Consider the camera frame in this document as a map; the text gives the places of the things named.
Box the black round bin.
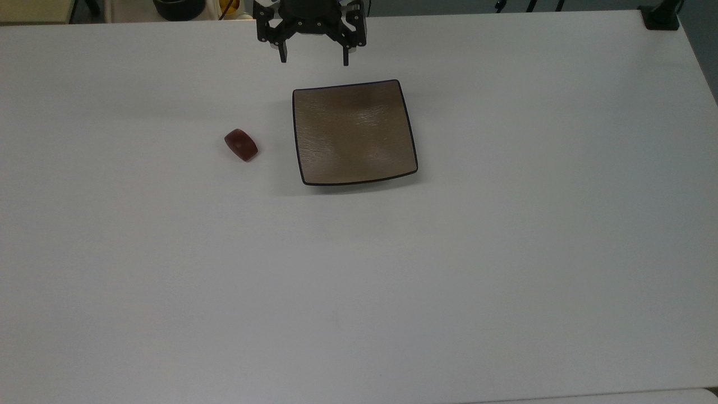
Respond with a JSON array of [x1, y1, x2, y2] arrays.
[[153, 0, 206, 22]]

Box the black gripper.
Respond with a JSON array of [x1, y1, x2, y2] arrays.
[[253, 0, 369, 67]]

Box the small round brown food item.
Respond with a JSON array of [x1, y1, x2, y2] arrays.
[[224, 128, 259, 162]]

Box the square brown ceramic plate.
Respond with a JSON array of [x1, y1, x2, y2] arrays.
[[292, 79, 419, 186]]

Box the black tripod legs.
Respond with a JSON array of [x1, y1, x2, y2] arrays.
[[494, 0, 567, 13]]

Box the tan cardboard box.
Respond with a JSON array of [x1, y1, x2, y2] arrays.
[[0, 0, 77, 25]]

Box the black table clamp mount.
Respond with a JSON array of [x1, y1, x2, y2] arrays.
[[638, 0, 683, 31]]

